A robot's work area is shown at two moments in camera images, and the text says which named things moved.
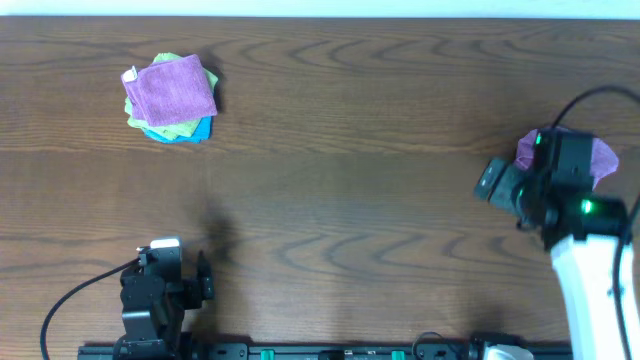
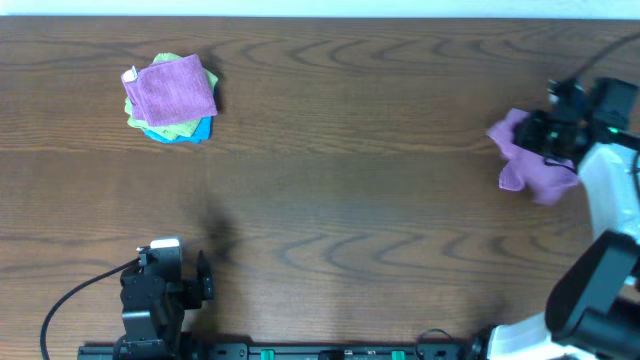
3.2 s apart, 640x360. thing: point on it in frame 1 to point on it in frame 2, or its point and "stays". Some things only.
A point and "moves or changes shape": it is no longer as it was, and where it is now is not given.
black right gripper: (510, 175) to (523, 128)
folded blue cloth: (202, 131) stays
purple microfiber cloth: (603, 161) moves or changes shape
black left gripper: (202, 286) stays
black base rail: (328, 351) stays
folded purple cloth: (169, 93) stays
